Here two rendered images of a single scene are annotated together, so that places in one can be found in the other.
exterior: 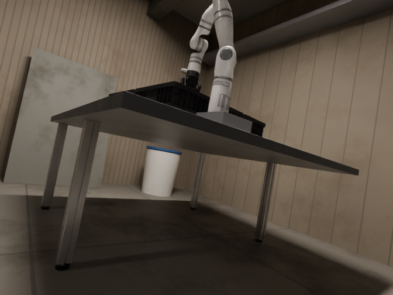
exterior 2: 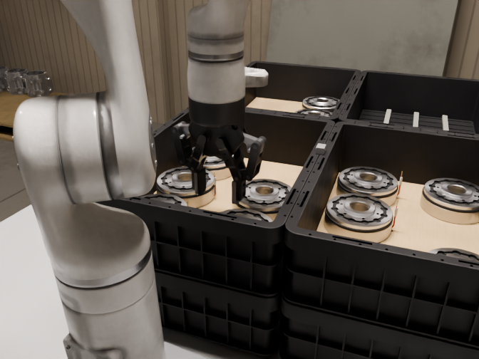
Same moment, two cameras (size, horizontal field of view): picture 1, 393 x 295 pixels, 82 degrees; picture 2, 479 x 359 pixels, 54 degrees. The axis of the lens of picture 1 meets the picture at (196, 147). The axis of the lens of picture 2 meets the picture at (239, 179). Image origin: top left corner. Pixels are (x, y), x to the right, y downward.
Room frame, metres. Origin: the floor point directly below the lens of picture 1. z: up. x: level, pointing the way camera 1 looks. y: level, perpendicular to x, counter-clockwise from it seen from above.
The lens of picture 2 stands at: (1.03, -0.45, 1.24)
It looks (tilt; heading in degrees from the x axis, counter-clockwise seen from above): 28 degrees down; 64
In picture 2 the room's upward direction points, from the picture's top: straight up
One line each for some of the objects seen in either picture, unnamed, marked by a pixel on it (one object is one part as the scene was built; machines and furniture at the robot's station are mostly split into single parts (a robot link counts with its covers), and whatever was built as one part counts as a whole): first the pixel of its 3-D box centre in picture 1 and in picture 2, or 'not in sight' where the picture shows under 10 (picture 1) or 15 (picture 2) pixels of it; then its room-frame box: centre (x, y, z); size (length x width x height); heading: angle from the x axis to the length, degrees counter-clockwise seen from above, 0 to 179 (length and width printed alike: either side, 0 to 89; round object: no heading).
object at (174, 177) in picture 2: not in sight; (185, 177); (1.27, 0.24, 0.86); 0.05 x 0.05 x 0.01
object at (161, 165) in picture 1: (160, 170); not in sight; (3.25, 0.45, 0.32); 0.52 x 0.52 x 0.64
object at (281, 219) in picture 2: (173, 96); (224, 156); (1.32, 0.19, 0.92); 0.40 x 0.30 x 0.02; 44
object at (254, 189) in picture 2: not in sight; (264, 191); (1.37, 0.14, 0.86); 0.05 x 0.05 x 0.01
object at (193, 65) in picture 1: (192, 68); (222, 68); (1.28, 0.11, 1.09); 0.11 x 0.09 x 0.06; 38
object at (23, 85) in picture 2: not in sight; (16, 100); (1.04, 3.28, 0.15); 1.07 x 0.74 x 0.30; 128
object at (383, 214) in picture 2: not in sight; (358, 210); (1.48, 0.03, 0.86); 0.10 x 0.10 x 0.01
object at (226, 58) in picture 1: (225, 66); (88, 189); (1.07, -0.07, 1.04); 0.09 x 0.09 x 0.17; 76
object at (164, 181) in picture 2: not in sight; (185, 180); (1.27, 0.24, 0.86); 0.10 x 0.10 x 0.01
